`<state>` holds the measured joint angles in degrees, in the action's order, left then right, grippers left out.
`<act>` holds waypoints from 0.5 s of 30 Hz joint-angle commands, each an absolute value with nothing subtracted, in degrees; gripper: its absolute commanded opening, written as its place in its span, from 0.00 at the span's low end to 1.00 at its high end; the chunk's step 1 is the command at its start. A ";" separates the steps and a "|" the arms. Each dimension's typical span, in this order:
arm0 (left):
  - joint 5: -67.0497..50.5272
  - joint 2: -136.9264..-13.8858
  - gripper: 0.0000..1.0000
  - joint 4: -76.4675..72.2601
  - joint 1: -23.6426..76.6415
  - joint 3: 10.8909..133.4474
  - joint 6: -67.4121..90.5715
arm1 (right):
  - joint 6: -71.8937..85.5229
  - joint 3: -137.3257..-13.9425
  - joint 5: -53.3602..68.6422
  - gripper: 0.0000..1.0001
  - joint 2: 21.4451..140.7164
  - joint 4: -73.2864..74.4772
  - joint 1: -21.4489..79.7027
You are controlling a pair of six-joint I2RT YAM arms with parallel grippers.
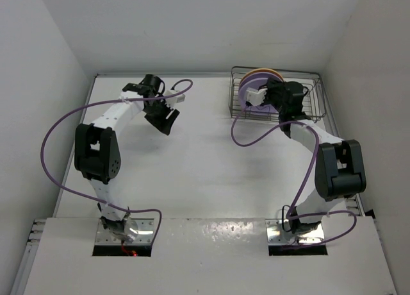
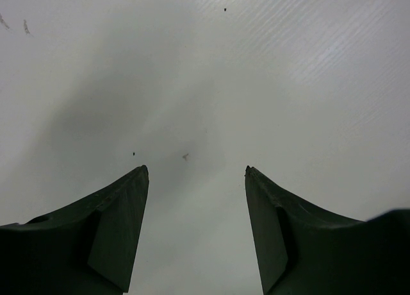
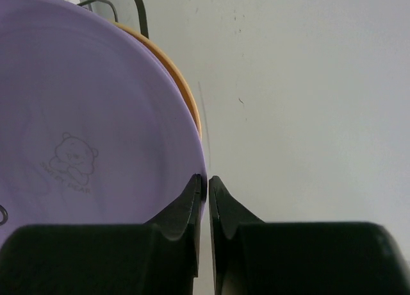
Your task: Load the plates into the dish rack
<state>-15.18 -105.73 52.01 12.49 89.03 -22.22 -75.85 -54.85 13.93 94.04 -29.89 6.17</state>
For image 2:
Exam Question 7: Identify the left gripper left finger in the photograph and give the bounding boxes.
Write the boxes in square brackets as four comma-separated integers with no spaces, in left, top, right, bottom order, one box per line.
[1,165,149,294]

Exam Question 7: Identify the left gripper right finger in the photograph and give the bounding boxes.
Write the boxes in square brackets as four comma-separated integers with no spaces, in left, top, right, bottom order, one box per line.
[245,167,409,294]

